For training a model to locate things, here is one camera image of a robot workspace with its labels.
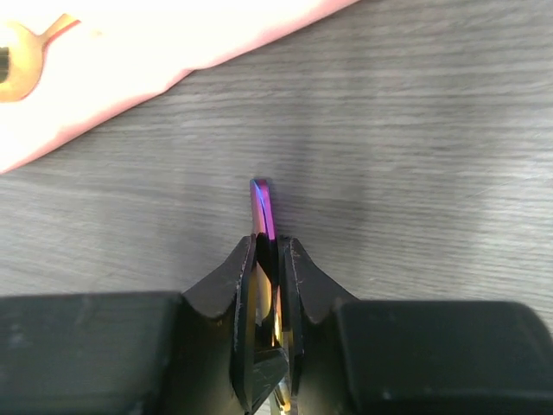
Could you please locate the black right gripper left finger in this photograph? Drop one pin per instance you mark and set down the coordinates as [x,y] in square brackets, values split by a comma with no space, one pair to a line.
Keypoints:
[135,352]

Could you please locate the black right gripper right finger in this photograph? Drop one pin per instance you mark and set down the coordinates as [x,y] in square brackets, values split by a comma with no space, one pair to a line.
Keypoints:
[358,356]

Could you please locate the iridescent purple utensil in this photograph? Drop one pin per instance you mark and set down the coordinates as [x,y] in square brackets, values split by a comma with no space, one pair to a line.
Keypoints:
[272,315]

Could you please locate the pink satin napkin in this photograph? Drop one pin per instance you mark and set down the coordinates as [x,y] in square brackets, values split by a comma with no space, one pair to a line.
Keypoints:
[104,57]

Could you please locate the gold spoon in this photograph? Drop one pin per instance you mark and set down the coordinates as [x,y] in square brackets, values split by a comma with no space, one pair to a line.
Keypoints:
[23,55]

